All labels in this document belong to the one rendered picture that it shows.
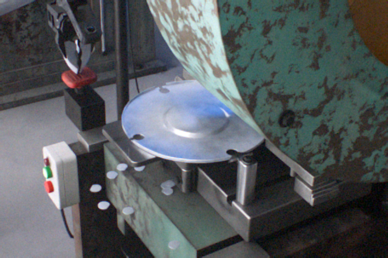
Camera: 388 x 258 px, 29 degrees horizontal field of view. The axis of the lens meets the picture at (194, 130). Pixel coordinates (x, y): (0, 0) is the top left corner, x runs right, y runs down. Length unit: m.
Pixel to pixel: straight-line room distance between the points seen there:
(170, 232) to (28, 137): 1.47
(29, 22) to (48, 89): 0.29
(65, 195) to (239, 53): 0.95
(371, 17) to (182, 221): 0.60
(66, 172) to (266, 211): 0.49
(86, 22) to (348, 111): 0.77
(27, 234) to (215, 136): 1.12
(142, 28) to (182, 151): 1.84
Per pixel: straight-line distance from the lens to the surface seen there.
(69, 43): 1.63
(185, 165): 1.43
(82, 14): 1.58
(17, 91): 3.07
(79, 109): 1.65
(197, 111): 1.46
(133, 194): 1.55
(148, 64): 3.22
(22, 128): 2.89
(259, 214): 1.35
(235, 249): 1.36
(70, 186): 1.66
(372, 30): 1.02
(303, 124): 0.90
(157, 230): 1.49
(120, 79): 2.40
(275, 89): 0.84
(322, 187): 1.38
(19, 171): 2.67
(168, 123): 1.43
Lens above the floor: 1.56
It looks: 33 degrees down
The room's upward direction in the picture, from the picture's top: 2 degrees clockwise
